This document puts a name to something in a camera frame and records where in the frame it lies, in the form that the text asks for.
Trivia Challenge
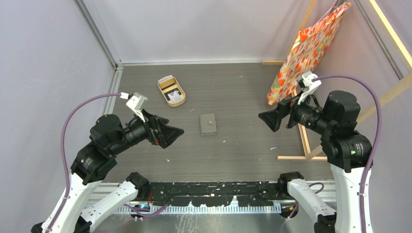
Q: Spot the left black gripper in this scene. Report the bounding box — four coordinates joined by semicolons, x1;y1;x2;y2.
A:
111;107;185;154

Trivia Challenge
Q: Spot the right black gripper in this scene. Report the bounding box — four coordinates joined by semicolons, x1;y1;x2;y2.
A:
258;85;333;133

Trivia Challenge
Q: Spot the beige card holder wallet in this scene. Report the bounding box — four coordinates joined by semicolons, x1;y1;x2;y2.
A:
200;114;217;135

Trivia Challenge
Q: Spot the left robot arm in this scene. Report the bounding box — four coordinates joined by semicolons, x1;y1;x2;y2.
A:
31;110;184;233

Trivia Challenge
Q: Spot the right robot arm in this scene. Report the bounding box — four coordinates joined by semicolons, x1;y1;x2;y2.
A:
258;90;372;233

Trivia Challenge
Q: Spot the loose white card in tray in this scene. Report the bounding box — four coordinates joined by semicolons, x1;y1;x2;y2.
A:
167;90;182;103

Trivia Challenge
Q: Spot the gold oval tray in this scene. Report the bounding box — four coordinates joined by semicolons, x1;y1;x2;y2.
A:
157;75;186;107

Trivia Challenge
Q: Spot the orange floral fabric bag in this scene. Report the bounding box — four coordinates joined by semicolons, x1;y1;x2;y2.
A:
266;2;351;105

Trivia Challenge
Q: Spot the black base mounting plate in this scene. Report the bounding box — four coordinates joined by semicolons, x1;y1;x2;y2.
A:
134;181;295;207

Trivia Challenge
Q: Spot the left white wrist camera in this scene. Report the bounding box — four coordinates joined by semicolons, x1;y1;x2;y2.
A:
126;92;148;123

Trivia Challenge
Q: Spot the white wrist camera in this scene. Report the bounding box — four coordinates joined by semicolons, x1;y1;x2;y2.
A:
126;92;148;123
296;71;322;105

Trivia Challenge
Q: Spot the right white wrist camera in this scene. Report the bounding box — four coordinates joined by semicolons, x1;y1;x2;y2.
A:
296;71;322;105

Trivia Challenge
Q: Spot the wooden frame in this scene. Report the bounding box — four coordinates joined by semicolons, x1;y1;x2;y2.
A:
276;0;412;161

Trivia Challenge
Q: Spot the aluminium rail frame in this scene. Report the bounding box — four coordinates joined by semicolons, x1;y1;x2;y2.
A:
64;0;371;233

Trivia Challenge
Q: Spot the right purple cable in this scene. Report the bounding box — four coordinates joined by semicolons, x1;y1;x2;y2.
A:
290;74;383;233

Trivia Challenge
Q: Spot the purple cable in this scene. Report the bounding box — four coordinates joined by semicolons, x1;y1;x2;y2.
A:
290;74;383;233
43;92;171;233

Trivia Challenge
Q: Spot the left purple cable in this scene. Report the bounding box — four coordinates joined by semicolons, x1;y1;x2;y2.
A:
43;92;171;233

